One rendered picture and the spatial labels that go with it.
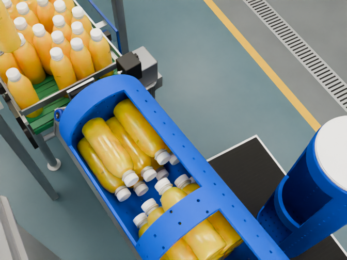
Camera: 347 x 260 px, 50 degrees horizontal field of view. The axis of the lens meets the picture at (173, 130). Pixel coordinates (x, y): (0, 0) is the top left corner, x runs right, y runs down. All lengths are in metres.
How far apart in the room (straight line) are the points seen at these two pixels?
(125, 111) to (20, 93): 0.39
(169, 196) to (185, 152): 0.12
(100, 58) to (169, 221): 0.71
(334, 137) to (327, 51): 1.79
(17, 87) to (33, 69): 0.17
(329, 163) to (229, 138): 1.23
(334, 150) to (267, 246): 0.47
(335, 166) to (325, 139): 0.10
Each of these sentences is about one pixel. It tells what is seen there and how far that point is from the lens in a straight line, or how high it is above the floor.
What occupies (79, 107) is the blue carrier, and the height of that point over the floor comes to 1.22.
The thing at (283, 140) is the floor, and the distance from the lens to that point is 2.43.
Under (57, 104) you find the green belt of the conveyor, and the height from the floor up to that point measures 0.90.
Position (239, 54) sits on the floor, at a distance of 2.77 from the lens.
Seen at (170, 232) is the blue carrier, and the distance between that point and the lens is 0.85.
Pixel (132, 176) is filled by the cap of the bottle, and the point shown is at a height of 1.13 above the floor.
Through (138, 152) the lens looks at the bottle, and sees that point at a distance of 1.04.
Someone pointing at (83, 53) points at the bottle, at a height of 1.08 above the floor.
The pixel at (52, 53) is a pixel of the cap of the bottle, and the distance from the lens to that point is 1.28.
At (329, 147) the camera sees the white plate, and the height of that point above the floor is 1.04.
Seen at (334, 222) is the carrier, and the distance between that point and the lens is 1.42.
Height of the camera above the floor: 2.03
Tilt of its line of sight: 60 degrees down
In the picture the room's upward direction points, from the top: 3 degrees clockwise
